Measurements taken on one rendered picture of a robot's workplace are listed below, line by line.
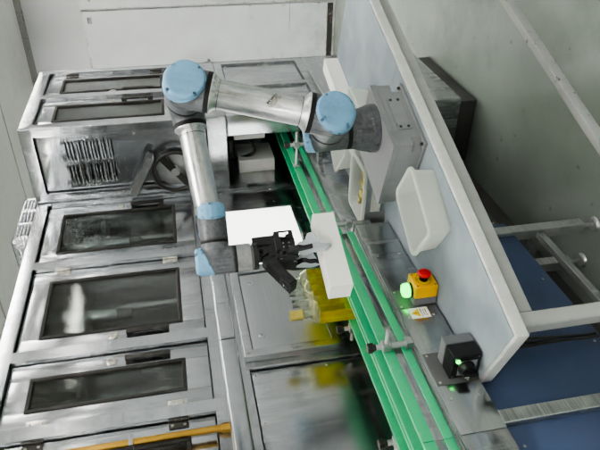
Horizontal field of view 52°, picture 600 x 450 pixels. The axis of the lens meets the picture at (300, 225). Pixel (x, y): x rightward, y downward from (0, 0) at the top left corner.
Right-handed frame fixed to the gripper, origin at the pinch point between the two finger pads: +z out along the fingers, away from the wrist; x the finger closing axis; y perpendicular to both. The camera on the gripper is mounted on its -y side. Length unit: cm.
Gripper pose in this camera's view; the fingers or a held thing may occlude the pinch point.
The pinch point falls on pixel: (326, 254)
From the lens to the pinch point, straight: 167.5
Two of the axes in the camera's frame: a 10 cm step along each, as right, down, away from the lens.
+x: -0.8, 6.0, 8.0
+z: 9.8, -1.0, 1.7
